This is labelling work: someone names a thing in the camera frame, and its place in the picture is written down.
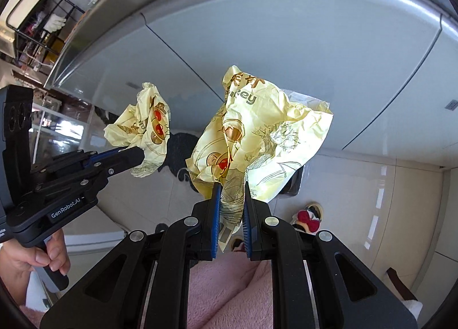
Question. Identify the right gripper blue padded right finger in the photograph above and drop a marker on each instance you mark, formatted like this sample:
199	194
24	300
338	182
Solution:
268	238

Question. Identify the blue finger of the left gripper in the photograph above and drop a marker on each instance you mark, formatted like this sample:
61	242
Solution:
107	158

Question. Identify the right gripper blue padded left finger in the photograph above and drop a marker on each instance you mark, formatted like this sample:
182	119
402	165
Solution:
194	238

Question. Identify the small yellow wrapper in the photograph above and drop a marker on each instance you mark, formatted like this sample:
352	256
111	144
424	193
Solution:
145	125

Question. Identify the large yellow wrapper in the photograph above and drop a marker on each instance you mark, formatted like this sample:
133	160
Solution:
256	141

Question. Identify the black trash bin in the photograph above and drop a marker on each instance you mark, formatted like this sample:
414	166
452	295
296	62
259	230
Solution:
292	187

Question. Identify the person's left hand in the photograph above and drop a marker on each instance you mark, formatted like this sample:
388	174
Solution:
18	262

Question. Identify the red patterned slipper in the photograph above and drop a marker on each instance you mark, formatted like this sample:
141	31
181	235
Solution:
308	220

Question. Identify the pink fuzzy trouser leg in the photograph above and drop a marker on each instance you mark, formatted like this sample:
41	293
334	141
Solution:
230	292

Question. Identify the black cloud floor mat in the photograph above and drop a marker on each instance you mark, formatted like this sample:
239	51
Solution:
180	147

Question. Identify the black side shelf rack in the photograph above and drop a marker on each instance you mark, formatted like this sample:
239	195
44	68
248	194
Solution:
34	32

